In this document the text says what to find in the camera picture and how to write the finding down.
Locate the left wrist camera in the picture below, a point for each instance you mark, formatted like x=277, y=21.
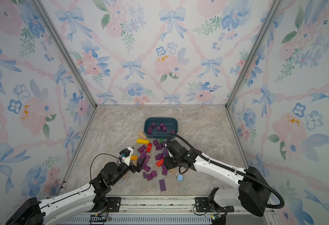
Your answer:
x=125, y=155

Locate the red rectangular brick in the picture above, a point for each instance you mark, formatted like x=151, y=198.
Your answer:
x=159, y=163

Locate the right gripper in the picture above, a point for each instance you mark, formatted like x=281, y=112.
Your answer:
x=165, y=160

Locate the natural wood brick near bin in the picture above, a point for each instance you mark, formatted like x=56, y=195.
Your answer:
x=141, y=135

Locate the purple long brick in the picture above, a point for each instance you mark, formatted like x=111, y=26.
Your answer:
x=162, y=185
x=146, y=168

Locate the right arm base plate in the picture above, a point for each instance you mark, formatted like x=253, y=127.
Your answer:
x=203, y=205

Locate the light blue cube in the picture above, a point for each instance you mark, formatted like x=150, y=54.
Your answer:
x=180, y=177

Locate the purple brick far left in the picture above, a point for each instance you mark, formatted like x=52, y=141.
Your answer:
x=150, y=130

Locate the red arch brick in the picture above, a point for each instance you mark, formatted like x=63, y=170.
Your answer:
x=149, y=147

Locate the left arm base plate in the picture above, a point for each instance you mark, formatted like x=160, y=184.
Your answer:
x=109, y=204

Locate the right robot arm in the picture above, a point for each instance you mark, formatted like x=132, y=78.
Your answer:
x=244, y=192

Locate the yellow long brick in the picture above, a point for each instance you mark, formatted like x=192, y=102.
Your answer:
x=143, y=141

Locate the teal plastic storage bin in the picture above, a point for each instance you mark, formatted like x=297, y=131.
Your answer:
x=169, y=122

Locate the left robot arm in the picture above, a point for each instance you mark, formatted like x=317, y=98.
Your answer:
x=90, y=197

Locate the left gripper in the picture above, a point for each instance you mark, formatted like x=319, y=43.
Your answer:
x=139, y=166

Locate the aluminium front rail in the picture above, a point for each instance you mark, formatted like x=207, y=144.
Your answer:
x=154, y=210

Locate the purple long brick front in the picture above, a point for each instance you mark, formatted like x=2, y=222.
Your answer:
x=162, y=185

